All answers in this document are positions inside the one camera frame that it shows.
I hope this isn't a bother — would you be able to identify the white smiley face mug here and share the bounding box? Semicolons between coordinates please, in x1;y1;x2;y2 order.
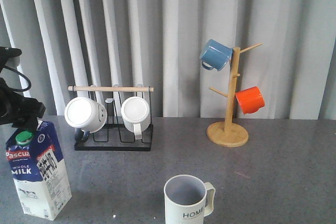
65;97;108;142

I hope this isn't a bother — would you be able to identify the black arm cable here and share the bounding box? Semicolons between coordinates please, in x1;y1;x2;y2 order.
0;66;32;92

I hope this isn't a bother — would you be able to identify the blue white milk carton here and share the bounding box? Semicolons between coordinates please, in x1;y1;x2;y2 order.
6;121;72;220

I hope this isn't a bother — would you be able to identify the wooden mug tree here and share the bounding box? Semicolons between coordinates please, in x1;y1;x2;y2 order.
206;43;262;147

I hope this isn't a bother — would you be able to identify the orange enamel mug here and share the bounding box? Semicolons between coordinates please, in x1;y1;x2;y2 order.
235;86;265;114

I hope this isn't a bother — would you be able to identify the blue enamel mug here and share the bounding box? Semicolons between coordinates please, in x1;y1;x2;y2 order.
199;39;233;71

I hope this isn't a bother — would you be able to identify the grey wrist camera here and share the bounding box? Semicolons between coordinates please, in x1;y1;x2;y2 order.
0;46;22;71

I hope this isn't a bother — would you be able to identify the white HOME cup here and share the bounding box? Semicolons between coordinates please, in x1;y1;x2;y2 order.
163;174;216;224

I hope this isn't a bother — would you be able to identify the black wire mug rack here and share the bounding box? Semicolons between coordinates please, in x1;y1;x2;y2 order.
68;86;154;152

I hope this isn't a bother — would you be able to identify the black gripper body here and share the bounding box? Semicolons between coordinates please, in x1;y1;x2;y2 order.
1;78;46;132

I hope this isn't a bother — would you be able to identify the white ribbed mug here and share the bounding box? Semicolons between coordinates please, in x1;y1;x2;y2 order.
121;97;150;140

